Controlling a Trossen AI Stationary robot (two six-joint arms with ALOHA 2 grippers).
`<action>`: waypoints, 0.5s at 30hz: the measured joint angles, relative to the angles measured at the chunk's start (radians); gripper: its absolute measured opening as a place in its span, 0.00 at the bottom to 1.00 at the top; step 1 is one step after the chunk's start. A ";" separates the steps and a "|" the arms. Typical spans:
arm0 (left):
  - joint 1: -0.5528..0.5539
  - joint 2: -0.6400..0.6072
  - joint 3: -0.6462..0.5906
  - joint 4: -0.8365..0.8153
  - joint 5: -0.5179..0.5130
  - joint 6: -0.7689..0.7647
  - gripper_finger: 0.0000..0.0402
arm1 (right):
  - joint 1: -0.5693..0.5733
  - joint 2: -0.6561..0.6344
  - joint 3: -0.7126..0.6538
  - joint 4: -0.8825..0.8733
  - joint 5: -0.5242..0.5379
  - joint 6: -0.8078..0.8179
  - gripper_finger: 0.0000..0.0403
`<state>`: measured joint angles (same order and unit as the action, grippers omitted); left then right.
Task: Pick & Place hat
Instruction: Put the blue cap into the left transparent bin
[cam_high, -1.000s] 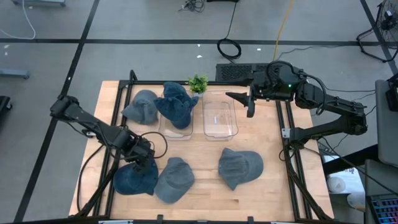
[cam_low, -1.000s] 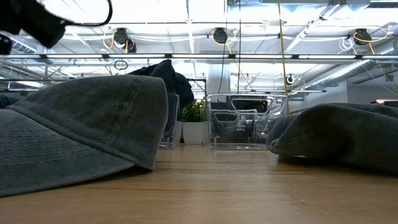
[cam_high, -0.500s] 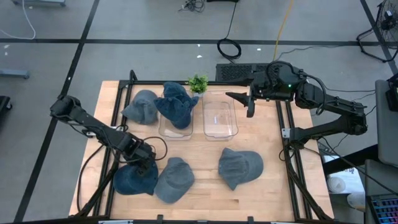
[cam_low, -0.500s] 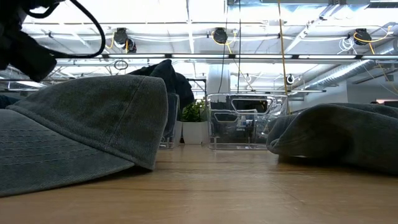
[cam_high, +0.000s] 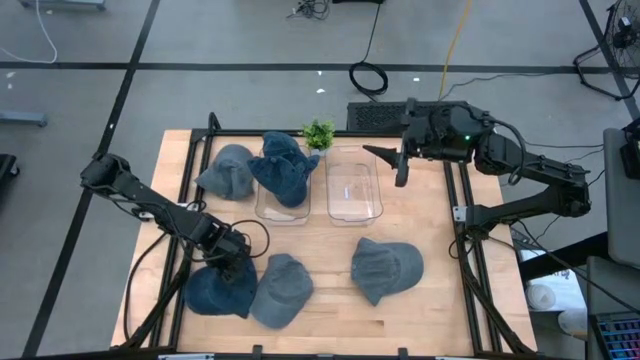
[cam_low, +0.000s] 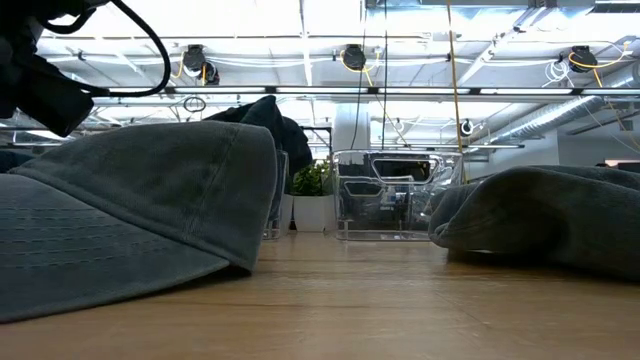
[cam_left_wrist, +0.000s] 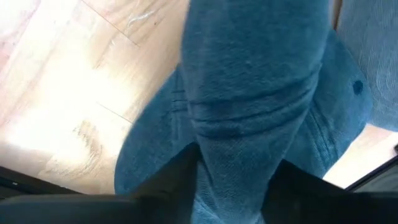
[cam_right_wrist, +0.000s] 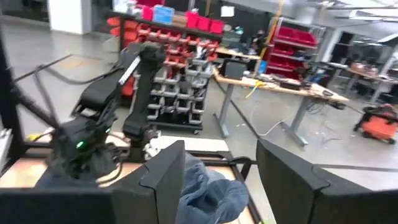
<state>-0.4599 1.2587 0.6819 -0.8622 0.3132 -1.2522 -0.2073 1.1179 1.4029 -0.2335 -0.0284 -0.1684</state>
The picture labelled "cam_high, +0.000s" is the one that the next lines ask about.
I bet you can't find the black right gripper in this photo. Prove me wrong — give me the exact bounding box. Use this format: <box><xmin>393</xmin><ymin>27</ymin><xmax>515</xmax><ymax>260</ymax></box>
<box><xmin>363</xmin><ymin>97</ymin><xmax>494</xmax><ymax>189</ymax></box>

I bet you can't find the dark blue denim cap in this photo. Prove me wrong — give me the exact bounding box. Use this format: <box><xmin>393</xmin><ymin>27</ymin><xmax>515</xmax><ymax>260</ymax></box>
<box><xmin>183</xmin><ymin>257</ymin><xmax>259</xmax><ymax>319</ymax></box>
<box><xmin>260</xmin><ymin>130</ymin><xmax>321</xmax><ymax>169</ymax></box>
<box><xmin>247</xmin><ymin>153</ymin><xmax>315</xmax><ymax>209</ymax></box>

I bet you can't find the grey denim cap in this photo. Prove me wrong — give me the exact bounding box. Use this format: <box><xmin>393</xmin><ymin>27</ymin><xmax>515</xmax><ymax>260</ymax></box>
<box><xmin>248</xmin><ymin>253</ymin><xmax>315</xmax><ymax>330</ymax></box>
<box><xmin>349</xmin><ymin>237</ymin><xmax>425</xmax><ymax>307</ymax></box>
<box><xmin>194</xmin><ymin>143</ymin><xmax>256</xmax><ymax>202</ymax></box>

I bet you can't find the black computer tower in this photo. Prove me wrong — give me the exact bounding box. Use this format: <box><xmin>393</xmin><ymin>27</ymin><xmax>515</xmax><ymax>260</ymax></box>
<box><xmin>346</xmin><ymin>101</ymin><xmax>475</xmax><ymax>134</ymax></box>

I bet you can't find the clear plastic bin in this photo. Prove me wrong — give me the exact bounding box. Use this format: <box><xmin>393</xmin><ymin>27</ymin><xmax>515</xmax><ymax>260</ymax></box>
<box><xmin>253</xmin><ymin>143</ymin><xmax>313</xmax><ymax>226</ymax></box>
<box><xmin>324</xmin><ymin>143</ymin><xmax>385</xmax><ymax>226</ymax></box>

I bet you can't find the small green potted plant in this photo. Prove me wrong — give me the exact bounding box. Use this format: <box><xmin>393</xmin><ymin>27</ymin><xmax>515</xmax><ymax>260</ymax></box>
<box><xmin>302</xmin><ymin>118</ymin><xmax>336</xmax><ymax>156</ymax></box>

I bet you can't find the white paper roll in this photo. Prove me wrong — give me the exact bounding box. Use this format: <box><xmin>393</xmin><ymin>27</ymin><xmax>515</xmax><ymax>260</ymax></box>
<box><xmin>524</xmin><ymin>283</ymin><xmax>557</xmax><ymax>311</ymax></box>

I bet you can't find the grey desk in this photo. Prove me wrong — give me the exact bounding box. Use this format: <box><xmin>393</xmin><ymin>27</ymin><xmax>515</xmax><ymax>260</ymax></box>
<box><xmin>602</xmin><ymin>127</ymin><xmax>640</xmax><ymax>271</ymax></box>

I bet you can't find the black desk device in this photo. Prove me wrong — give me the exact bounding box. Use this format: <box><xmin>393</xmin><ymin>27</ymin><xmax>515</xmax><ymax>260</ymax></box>
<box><xmin>619</xmin><ymin>117</ymin><xmax>640</xmax><ymax>180</ymax></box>

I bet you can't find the black floor equipment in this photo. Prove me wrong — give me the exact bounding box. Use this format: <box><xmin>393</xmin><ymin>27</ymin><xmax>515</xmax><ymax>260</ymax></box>
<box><xmin>0</xmin><ymin>153</ymin><xmax>20</xmax><ymax>194</ymax></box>

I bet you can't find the grey furniture foot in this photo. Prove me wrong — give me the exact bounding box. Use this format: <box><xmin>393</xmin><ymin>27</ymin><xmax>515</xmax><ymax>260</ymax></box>
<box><xmin>0</xmin><ymin>110</ymin><xmax>49</xmax><ymax>128</ymax></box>

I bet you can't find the black standing fan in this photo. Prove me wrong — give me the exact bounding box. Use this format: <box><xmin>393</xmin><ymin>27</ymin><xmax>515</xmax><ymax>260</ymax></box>
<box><xmin>573</xmin><ymin>0</ymin><xmax>640</xmax><ymax>101</ymax></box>

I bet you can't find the backlit rainbow keyboard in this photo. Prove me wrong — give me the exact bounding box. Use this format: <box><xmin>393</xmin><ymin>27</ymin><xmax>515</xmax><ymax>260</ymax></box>
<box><xmin>592</xmin><ymin>312</ymin><xmax>640</xmax><ymax>360</ymax></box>

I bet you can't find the grey cart base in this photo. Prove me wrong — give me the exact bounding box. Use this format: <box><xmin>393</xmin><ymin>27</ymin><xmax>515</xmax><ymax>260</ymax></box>
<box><xmin>18</xmin><ymin>0</ymin><xmax>107</xmax><ymax>11</ymax></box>

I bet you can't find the thick black cable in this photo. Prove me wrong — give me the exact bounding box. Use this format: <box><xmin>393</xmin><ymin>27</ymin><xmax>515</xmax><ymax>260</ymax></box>
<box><xmin>348</xmin><ymin>2</ymin><xmax>390</xmax><ymax>104</ymax></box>

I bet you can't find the black arm base cable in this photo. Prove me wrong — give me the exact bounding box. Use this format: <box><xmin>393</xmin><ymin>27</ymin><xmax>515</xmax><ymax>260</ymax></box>
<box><xmin>122</xmin><ymin>230</ymin><xmax>171</xmax><ymax>342</ymax></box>

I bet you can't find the yellow cable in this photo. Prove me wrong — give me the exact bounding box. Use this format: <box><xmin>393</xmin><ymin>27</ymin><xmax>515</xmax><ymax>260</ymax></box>
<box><xmin>438</xmin><ymin>0</ymin><xmax>474</xmax><ymax>101</ymax></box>

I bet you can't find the black aluminium table frame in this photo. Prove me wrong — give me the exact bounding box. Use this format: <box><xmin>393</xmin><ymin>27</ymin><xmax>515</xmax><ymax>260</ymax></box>
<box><xmin>119</xmin><ymin>112</ymin><xmax>539</xmax><ymax>360</ymax></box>

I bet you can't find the black cable bundle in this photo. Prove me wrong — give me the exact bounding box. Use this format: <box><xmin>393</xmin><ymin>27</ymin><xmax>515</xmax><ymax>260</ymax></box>
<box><xmin>287</xmin><ymin>0</ymin><xmax>331</xmax><ymax>20</ymax></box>

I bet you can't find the white cable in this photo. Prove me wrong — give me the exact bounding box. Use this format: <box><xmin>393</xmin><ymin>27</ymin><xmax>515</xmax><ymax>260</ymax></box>
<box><xmin>0</xmin><ymin>0</ymin><xmax>59</xmax><ymax>65</ymax></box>

